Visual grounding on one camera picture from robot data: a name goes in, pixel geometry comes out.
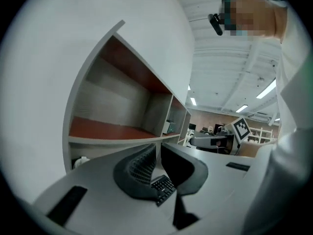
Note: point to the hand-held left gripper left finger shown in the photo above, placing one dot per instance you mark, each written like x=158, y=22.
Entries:
x=137, y=170

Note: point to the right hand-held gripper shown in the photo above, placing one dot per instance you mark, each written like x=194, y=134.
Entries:
x=240, y=130

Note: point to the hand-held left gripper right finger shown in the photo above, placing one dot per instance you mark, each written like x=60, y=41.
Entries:
x=188, y=172

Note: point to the person's right forearm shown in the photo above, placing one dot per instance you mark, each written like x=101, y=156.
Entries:
x=252, y=148

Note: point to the white shelving rack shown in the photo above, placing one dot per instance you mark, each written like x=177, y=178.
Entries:
x=261, y=133

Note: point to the white ceiling strip light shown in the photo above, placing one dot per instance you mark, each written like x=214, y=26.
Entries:
x=242, y=108
x=193, y=101
x=266, y=89

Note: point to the grey wooden table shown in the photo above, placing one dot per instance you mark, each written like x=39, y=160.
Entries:
x=159, y=171

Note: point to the teal book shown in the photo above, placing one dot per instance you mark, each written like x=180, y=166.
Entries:
x=175, y=128

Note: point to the white box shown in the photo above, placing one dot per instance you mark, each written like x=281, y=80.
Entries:
x=167, y=127

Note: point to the white shirt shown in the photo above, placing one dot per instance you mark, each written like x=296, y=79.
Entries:
x=293, y=168

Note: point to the grey wooden shelf unit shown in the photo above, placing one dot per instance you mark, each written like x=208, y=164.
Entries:
x=117, y=99

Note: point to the person's head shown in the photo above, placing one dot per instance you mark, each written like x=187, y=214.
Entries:
x=264, y=16

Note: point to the black head camera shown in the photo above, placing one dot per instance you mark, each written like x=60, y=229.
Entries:
x=216, y=24

